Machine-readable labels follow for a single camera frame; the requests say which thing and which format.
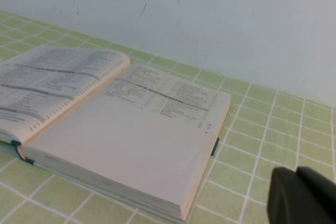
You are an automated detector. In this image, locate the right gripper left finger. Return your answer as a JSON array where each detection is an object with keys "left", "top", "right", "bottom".
[{"left": 267, "top": 167, "right": 316, "bottom": 224}]

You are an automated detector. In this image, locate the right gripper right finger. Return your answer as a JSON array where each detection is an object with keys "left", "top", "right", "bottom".
[{"left": 296, "top": 165, "right": 336, "bottom": 224}]

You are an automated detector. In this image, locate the white hardcover book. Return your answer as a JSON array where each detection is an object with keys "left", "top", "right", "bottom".
[{"left": 0, "top": 44, "right": 232, "bottom": 224}]

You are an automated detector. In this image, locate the green checked tablecloth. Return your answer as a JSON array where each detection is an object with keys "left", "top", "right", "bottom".
[{"left": 0, "top": 10, "right": 336, "bottom": 224}]

